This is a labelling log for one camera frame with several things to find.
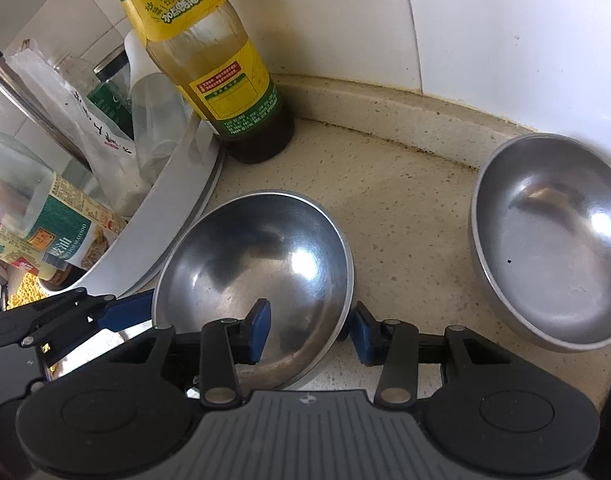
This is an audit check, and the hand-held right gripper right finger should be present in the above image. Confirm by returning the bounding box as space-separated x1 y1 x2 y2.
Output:
353 302 511 407

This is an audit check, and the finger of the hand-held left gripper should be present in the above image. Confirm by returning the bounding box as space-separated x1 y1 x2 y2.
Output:
32 330 117 380
0 289 156 348

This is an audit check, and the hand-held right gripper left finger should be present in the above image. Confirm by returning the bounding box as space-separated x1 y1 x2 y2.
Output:
108 299 272 407

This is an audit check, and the stainless steel bowl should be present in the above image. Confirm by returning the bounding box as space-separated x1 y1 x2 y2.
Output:
469 132 611 353
152 189 356 392

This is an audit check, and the yellow chenille mat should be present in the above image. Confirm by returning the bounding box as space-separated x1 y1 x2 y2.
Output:
4 271 52 312

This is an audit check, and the white two-tier turntable rack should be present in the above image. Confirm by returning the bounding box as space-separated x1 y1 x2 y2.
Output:
0 0 227 297

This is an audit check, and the clear plastic bag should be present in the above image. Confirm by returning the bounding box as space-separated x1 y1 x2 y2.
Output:
5 40 151 216

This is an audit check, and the translucent plastic container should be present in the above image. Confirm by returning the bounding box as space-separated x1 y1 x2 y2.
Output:
124 30 198 173

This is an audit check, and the green label glass jar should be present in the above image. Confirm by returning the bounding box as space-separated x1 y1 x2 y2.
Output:
88 45 136 133

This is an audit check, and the green yellow label oil bottle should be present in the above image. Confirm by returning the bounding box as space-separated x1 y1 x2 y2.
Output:
101 0 296 165

